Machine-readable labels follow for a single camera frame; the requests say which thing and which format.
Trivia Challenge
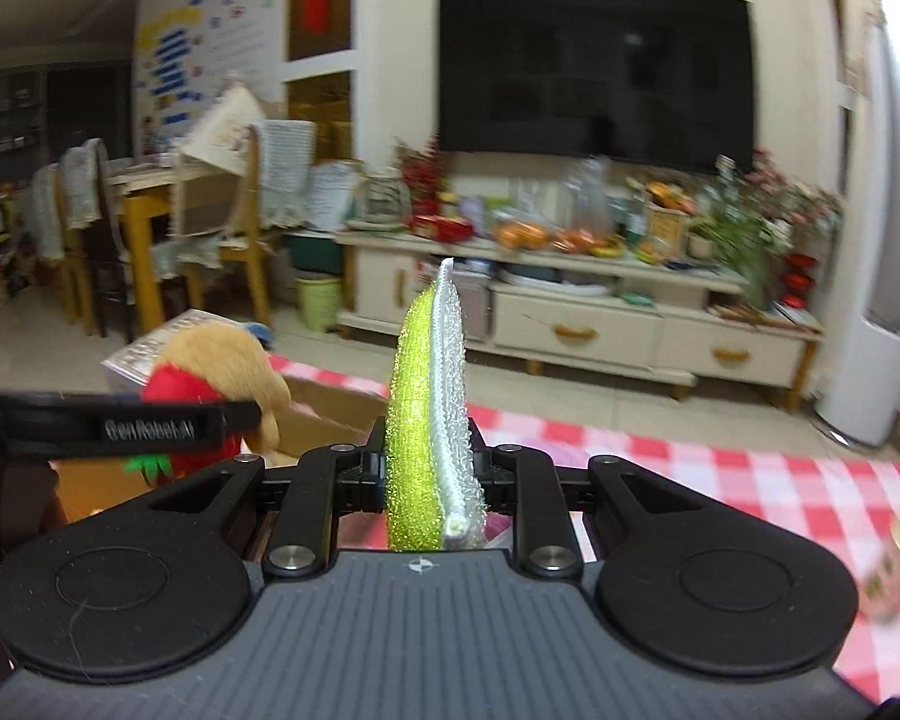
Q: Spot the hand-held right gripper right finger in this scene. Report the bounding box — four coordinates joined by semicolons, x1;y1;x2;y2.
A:
469;420;682;580

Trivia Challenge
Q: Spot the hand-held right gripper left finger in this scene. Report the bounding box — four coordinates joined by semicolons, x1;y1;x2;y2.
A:
146;416;388;580

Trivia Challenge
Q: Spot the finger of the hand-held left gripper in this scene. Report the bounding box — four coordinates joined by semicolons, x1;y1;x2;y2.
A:
90;400;265;460

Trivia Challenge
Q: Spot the green sponge cloth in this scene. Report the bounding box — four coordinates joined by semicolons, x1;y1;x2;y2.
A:
385;257;490;553

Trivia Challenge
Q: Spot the patterned cardboard box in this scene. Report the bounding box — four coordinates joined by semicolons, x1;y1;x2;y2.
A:
54;307;391;527

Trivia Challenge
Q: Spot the brown bear plush strawberry hat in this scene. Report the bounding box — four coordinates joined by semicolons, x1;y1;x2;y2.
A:
124;325;295;482

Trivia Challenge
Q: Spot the green trash bin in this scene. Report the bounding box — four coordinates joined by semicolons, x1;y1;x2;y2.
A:
294;274;344;333

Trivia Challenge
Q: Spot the cream television cabinet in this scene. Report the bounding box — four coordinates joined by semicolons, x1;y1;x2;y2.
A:
335;229;826;413

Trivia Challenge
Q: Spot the yellow dining table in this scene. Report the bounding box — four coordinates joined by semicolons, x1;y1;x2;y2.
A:
111;163;256;335

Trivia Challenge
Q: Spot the wooden chair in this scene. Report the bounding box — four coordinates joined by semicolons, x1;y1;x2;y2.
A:
172;120;280;332
51;139;133;340

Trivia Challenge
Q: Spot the red white checked tablecloth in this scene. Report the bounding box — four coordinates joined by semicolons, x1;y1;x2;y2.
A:
266;352;900;700

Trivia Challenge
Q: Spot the red snack box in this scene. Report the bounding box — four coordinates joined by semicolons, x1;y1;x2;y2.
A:
411;214;473;243

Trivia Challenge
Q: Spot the bag of oranges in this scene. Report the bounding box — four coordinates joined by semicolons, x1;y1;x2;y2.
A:
493;219;553;253

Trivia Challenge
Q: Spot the pile of oranges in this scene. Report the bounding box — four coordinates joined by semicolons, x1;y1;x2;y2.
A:
553;229;625;257

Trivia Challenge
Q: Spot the clear plastic jug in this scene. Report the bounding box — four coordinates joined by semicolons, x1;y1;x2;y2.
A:
355;169;411;230

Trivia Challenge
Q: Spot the red berry bouquet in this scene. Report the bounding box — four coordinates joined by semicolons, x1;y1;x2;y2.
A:
394;139;452;215

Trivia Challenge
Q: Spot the small framed picture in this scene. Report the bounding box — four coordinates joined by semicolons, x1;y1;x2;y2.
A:
645;206;692;260

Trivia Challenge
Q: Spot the red vase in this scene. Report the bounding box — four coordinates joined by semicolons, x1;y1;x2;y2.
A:
783;253;820;310

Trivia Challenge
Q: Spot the potted flower arrangement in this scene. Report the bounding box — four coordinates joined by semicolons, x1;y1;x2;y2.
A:
688;150;845;310

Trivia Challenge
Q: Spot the black television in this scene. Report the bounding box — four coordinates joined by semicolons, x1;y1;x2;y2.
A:
438;0;755;178

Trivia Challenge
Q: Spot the white standing air conditioner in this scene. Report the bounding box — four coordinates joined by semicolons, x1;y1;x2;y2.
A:
814;0;900;452

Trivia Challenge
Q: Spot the wall poster with stickers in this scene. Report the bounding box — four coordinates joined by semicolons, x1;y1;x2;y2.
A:
135;0;286;137

